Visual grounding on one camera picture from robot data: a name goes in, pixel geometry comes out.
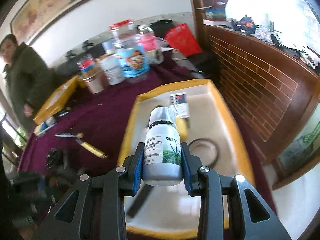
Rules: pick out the clear jar orange label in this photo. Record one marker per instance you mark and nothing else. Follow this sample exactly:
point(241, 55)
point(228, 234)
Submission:
point(96, 82)

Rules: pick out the clear jar red lid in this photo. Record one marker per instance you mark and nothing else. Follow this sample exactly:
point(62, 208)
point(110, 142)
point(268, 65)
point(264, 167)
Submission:
point(122, 33)

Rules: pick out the black cloth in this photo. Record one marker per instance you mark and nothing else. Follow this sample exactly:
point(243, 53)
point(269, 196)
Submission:
point(161, 27)

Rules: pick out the small black white box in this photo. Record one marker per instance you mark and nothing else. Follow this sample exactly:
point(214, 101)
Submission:
point(179, 105)

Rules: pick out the black yellow pen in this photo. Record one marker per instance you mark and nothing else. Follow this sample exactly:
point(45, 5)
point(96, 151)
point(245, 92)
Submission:
point(93, 150)

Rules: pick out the small jar red lid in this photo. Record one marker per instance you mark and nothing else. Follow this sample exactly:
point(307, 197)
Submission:
point(87, 65)

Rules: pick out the black sofa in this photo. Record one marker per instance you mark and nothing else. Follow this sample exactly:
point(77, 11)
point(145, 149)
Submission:
point(71, 65)

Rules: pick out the pile of dark small items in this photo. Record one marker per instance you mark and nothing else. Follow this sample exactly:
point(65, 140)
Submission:
point(262, 30)

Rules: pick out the wooden window frame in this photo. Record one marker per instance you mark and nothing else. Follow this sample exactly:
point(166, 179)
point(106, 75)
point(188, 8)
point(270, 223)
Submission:
point(196, 10)

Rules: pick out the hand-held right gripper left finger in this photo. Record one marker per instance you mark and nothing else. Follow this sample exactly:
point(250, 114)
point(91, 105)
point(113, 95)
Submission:
point(138, 165)

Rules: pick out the black clamp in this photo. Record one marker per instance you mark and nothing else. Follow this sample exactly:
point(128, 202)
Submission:
point(70, 55)

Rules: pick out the cream eraser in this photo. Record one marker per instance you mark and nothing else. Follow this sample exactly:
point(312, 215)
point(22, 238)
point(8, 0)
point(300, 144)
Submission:
point(37, 130)

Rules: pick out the white plastic jar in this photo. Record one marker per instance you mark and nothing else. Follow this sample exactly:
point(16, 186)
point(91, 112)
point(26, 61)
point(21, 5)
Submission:
point(113, 71)

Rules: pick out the red bag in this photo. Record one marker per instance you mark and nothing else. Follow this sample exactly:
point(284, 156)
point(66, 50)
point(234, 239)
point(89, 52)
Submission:
point(183, 40)

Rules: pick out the light blue pen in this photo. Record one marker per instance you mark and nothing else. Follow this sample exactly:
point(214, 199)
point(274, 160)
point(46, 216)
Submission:
point(47, 128)

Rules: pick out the large jar blue label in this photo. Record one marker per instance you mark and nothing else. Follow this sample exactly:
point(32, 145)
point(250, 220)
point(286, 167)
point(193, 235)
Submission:
point(132, 62)

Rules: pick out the white bottle grey cap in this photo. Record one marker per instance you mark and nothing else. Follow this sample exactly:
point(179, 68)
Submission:
point(162, 150)

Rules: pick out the black marker white label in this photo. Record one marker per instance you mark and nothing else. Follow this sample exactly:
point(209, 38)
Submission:
point(63, 112)

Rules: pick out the framed wall painting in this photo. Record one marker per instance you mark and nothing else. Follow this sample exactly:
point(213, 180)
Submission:
point(50, 5)

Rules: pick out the large yellow taped box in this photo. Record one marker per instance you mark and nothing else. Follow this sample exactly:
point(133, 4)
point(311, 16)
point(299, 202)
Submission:
point(55, 100)

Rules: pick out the pink container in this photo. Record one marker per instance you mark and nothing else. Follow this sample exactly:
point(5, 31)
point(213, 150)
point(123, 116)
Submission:
point(148, 42)

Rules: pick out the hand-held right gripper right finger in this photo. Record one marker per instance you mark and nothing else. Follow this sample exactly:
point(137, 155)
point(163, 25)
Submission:
point(186, 165)

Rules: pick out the brick pattern wooden panel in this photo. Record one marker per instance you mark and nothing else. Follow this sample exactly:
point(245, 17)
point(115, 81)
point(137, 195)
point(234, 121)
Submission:
point(250, 80)

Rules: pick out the blue green packet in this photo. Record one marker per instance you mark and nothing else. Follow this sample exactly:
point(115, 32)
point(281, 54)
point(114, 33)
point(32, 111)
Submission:
point(215, 13)

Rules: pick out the narrow yellow cardboard box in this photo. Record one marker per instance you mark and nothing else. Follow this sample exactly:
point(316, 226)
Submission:
point(212, 120)

